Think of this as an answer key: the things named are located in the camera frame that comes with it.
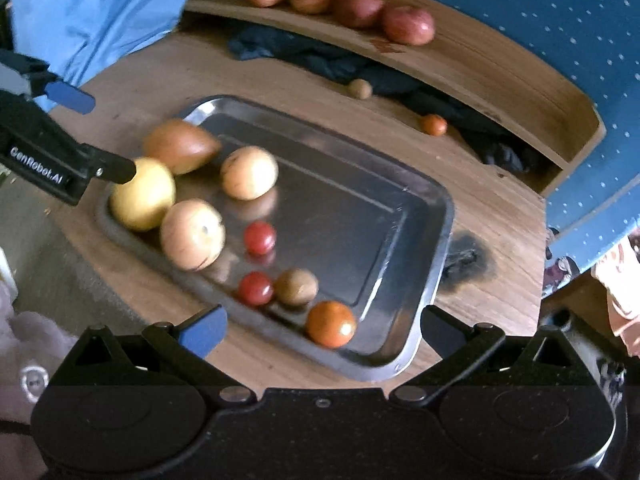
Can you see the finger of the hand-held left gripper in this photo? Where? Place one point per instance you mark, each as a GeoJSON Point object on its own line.
{"type": "Point", "coordinates": [112, 169]}
{"type": "Point", "coordinates": [70, 97]}

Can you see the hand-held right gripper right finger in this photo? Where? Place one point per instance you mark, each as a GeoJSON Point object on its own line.
{"type": "Point", "coordinates": [439, 332]}

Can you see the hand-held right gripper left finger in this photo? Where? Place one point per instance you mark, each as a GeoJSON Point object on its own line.
{"type": "Point", "coordinates": [202, 334]}

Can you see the yellow lemon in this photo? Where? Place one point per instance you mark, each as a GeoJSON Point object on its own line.
{"type": "Point", "coordinates": [142, 195]}

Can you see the small red tomato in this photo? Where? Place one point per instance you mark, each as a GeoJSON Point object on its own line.
{"type": "Point", "coordinates": [259, 237]}
{"type": "Point", "coordinates": [255, 288]}

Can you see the yellow-green mango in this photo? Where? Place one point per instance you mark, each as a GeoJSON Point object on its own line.
{"type": "Point", "coordinates": [180, 145]}

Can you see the striped pepino melon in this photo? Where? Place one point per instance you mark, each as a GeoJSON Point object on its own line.
{"type": "Point", "coordinates": [192, 234]}

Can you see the small brown-green fruit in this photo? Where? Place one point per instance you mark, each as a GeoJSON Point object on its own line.
{"type": "Point", "coordinates": [296, 286]}

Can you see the orange tomato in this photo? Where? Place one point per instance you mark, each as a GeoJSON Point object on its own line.
{"type": "Point", "coordinates": [331, 324]}

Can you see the pale orange round fruit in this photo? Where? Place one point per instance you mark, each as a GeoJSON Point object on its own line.
{"type": "Point", "coordinates": [249, 172]}

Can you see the metal tray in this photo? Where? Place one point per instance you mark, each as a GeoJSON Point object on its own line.
{"type": "Point", "coordinates": [350, 220]}

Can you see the light blue plastic sheet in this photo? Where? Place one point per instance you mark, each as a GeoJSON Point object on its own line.
{"type": "Point", "coordinates": [100, 15]}

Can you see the person's grey garment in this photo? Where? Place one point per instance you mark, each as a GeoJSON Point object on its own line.
{"type": "Point", "coordinates": [30, 350]}

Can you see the pink bedding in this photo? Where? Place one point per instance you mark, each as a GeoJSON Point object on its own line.
{"type": "Point", "coordinates": [622, 300]}

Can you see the small red-orange tomato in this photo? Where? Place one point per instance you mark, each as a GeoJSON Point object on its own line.
{"type": "Point", "coordinates": [433, 125]}

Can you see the dark blue cloth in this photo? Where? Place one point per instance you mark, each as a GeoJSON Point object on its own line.
{"type": "Point", "coordinates": [325, 62]}

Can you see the curved wooden shelf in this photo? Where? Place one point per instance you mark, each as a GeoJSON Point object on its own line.
{"type": "Point", "coordinates": [500, 85]}

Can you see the small tan round fruit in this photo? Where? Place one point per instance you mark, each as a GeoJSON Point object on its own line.
{"type": "Point", "coordinates": [360, 88]}

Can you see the blue white-dotted panel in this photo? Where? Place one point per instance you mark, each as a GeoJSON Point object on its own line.
{"type": "Point", "coordinates": [550, 20]}

